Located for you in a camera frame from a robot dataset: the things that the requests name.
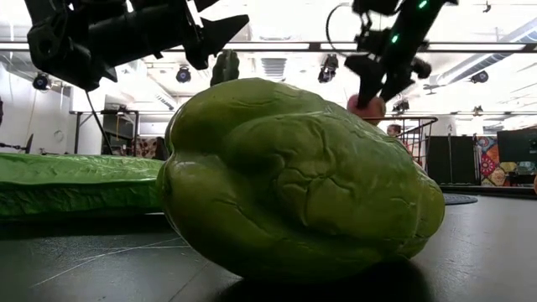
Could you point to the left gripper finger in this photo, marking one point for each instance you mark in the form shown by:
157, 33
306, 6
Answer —
203, 4
214, 33

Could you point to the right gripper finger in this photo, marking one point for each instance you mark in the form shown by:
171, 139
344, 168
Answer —
367, 79
394, 88

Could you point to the pink peach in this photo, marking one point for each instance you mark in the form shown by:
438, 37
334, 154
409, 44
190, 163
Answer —
369, 114

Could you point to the green chayote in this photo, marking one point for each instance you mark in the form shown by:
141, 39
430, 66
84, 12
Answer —
293, 180

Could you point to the green leafy vegetable bunch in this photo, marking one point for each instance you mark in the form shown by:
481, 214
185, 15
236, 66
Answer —
75, 184

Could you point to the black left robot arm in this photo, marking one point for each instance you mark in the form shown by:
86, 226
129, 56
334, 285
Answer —
54, 50

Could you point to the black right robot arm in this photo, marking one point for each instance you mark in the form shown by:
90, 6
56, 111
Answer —
413, 21

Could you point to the black ceiling spotlight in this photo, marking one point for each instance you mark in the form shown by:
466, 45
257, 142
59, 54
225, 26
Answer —
328, 69
40, 81
479, 77
400, 105
183, 75

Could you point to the green cactus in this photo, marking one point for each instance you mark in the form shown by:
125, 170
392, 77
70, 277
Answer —
226, 67

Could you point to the person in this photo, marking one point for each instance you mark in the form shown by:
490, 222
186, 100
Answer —
393, 130

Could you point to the overhead LED light bar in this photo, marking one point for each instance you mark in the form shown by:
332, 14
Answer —
293, 46

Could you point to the black cabinet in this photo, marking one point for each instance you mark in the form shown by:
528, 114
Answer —
451, 159

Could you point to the black background shelf rack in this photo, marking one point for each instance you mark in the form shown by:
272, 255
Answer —
121, 126

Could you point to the colourful patterned quilt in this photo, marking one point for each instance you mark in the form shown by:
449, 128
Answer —
491, 163

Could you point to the black monitor panel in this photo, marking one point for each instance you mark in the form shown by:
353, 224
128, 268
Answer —
516, 144

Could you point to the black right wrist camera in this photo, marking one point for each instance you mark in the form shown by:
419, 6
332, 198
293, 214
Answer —
422, 68

